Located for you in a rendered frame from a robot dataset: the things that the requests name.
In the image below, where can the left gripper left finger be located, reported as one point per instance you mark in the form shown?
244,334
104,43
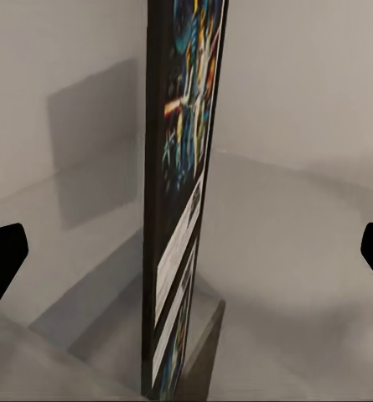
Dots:
13,251

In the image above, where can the poster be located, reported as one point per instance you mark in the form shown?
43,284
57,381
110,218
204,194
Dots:
184,50

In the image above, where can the drop in sink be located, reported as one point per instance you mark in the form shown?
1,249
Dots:
34,370

